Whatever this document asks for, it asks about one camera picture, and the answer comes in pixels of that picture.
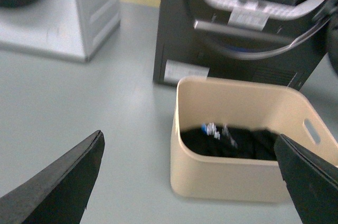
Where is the black printed shirt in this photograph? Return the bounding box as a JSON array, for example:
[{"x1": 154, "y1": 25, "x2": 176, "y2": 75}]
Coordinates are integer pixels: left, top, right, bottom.
[{"x1": 180, "y1": 123, "x2": 278, "y2": 161}]

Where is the white washing machine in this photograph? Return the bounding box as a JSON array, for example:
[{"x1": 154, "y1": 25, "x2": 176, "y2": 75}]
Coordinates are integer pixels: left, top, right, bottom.
[{"x1": 1, "y1": 0, "x2": 121, "y2": 62}]

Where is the beige plastic laundry hamper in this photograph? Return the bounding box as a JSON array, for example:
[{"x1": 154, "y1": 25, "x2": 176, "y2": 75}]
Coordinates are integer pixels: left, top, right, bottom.
[{"x1": 170, "y1": 76, "x2": 337, "y2": 203}]

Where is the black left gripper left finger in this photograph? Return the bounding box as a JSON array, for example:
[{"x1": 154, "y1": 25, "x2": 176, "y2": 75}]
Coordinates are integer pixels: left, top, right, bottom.
[{"x1": 1, "y1": 130, "x2": 105, "y2": 223}]

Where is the black front-load washing machine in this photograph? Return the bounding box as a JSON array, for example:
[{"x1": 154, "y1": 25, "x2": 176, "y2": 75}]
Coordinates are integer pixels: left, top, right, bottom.
[{"x1": 153, "y1": 0, "x2": 337, "y2": 90}]

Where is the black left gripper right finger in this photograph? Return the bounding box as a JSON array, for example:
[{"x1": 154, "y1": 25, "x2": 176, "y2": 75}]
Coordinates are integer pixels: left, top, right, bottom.
[{"x1": 274, "y1": 134, "x2": 337, "y2": 223}]

